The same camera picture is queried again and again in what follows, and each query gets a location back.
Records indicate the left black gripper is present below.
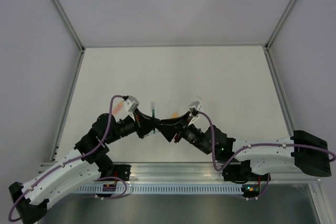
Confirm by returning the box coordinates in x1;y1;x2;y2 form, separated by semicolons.
105;108;161;144

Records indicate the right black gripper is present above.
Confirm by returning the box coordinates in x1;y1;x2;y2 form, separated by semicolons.
154;112;211;156

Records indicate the clear pen cap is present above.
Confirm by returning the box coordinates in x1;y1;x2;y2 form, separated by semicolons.
150;101;155;118

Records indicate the green pen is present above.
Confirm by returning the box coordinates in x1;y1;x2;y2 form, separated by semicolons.
150;101;156;134

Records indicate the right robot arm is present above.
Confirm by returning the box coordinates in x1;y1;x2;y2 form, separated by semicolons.
155;110;335;182

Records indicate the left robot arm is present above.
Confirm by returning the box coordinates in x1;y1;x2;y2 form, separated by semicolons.
8;110;160;223

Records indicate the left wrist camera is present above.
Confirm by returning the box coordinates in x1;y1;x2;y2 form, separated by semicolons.
123;95;139;115

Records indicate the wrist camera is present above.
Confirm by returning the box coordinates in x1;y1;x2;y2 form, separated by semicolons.
189;101;203;117
123;95;139;115

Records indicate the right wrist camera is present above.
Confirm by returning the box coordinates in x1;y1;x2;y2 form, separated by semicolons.
189;101;203;117

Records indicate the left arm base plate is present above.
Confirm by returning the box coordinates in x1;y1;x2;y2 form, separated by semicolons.
112;164;132;182

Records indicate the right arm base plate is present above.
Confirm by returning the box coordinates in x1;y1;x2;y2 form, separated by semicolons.
222;164;268;184

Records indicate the white slotted cable duct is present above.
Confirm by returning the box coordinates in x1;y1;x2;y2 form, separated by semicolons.
74;184;243;195

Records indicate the right aluminium frame post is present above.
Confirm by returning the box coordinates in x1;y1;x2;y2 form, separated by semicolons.
263;0;298;136

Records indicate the aluminium frame post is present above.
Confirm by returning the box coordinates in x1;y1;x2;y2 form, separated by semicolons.
263;0;298;136
49;0;85;162

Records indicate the left aluminium frame post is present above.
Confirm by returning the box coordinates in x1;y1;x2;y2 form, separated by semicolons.
49;0;85;162

